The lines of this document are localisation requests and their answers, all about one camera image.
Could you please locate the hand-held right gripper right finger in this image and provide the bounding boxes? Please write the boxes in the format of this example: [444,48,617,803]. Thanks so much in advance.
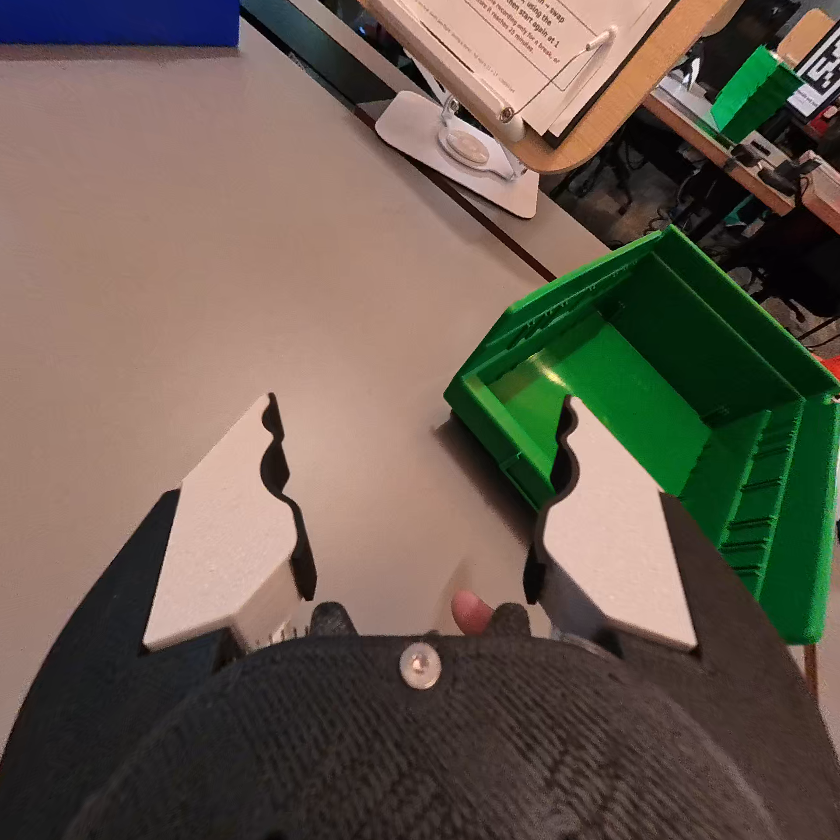
[523,395,698,654]

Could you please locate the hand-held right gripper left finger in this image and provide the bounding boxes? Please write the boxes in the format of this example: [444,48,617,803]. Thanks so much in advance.
[142,392,318,652]

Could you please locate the green storage bin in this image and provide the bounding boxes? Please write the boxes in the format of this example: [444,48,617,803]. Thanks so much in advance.
[710,45,805,144]

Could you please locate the blue plastic bin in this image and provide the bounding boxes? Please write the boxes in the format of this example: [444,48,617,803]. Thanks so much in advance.
[0,0,240,48]

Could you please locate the white stand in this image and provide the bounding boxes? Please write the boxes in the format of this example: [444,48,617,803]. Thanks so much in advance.
[361,0,540,219]

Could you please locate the black white tag sign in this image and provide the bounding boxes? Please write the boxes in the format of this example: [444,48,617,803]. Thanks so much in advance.
[786,20,840,120]

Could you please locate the green plastic bin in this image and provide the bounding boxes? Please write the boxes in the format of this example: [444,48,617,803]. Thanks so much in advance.
[443,225,840,645]

